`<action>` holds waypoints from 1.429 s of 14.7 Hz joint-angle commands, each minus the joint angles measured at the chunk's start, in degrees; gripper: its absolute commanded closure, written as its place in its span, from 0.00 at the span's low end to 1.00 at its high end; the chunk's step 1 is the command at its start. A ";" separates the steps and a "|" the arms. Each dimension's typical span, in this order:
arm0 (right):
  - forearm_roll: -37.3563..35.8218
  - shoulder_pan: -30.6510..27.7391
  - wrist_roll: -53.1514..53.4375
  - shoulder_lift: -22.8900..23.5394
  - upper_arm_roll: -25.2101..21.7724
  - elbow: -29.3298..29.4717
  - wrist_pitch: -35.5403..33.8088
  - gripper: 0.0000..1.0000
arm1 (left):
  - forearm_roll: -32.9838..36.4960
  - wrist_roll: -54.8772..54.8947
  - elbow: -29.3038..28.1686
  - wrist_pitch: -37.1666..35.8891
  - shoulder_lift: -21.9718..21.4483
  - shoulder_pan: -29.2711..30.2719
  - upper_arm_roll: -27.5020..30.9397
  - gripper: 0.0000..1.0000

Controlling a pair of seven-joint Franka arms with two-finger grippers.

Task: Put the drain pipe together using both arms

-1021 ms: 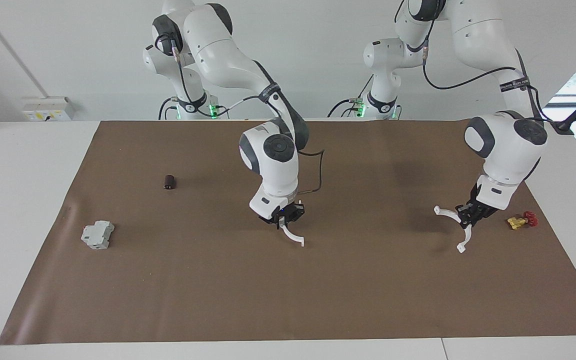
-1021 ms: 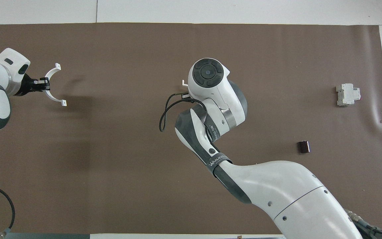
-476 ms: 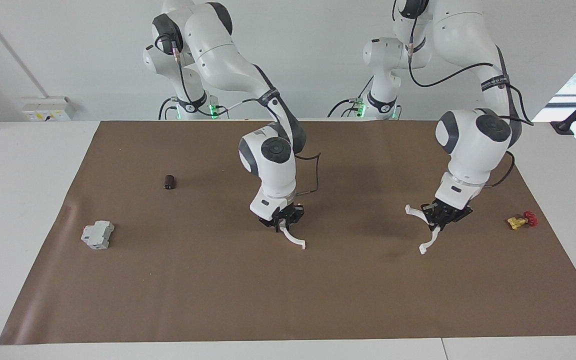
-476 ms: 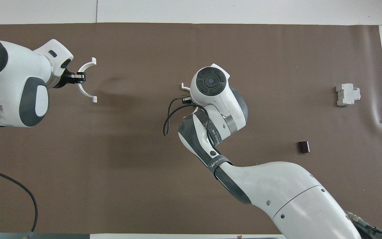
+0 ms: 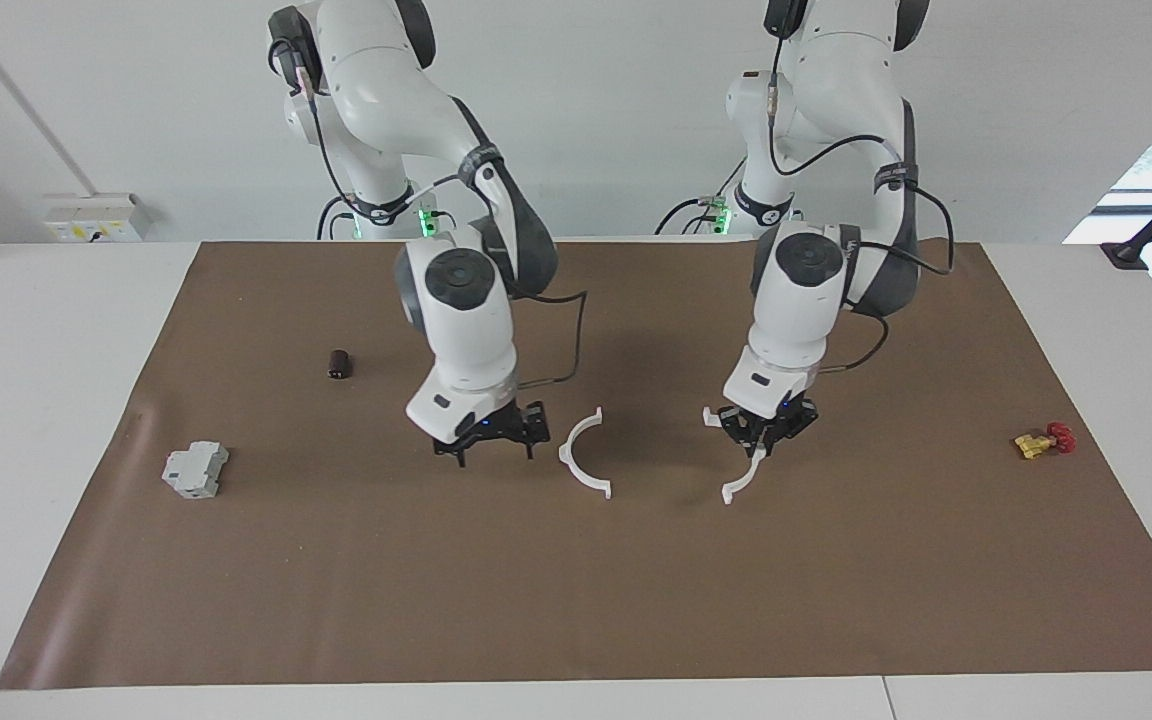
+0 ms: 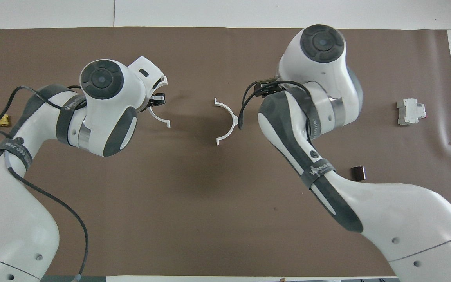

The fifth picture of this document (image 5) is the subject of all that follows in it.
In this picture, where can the small black cylinder cap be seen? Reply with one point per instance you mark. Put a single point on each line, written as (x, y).
(339, 365)

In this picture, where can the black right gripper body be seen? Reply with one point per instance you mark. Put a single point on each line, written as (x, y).
(496, 425)

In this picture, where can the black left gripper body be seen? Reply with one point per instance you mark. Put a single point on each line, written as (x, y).
(771, 425)

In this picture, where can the white wall socket box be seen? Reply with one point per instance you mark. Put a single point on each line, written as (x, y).
(96, 220)

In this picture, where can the grey circuit breaker block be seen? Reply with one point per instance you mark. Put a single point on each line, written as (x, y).
(194, 470)

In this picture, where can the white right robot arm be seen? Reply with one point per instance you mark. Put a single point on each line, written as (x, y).
(466, 330)

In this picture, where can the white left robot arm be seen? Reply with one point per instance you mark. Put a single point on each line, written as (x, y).
(796, 320)

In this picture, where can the brown paper table mat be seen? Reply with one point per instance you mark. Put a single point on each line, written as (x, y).
(586, 580)

